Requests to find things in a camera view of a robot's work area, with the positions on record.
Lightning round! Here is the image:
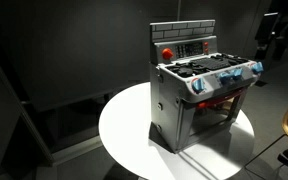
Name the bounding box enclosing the grey toy stove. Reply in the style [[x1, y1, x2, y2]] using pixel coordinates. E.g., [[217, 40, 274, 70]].
[[150, 19, 263, 153]]

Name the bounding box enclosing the round white table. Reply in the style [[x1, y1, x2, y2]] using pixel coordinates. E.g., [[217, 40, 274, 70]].
[[99, 83, 255, 180]]

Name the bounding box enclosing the black office chair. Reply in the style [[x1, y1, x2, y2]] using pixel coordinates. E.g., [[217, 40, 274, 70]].
[[255, 12, 288, 61]]

